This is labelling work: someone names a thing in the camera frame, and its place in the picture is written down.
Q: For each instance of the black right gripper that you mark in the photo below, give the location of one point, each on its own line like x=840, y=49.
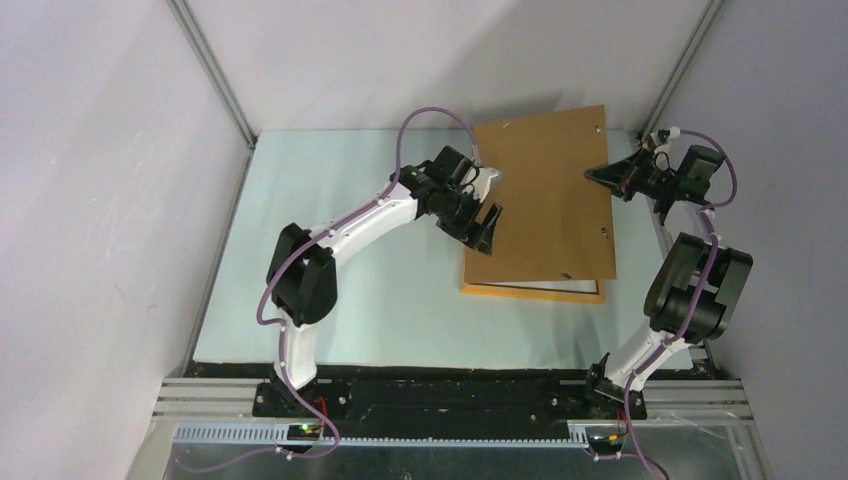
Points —
x=623, y=175

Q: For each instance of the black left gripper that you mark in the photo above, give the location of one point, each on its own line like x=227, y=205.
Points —
x=479, y=236

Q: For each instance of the brown cardboard backing board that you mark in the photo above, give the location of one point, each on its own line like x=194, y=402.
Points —
x=555, y=223

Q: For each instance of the printed photo with white border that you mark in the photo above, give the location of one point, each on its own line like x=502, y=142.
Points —
x=573, y=286

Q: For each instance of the wooden picture frame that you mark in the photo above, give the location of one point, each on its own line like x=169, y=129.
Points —
x=486, y=289

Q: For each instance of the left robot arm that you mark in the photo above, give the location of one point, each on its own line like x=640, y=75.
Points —
x=302, y=279

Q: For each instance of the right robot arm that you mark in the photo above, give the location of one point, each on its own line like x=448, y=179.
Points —
x=698, y=285

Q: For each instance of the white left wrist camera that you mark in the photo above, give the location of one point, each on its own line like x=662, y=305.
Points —
x=486, y=178

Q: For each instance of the right aluminium corner post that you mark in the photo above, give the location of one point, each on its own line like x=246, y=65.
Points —
x=691, y=48

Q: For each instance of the aluminium corner post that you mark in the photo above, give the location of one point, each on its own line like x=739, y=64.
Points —
x=197, y=40
x=691, y=48

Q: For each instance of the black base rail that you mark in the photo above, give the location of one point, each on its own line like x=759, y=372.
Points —
x=425, y=403

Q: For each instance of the left aluminium corner post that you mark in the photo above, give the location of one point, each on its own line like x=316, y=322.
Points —
x=197, y=40

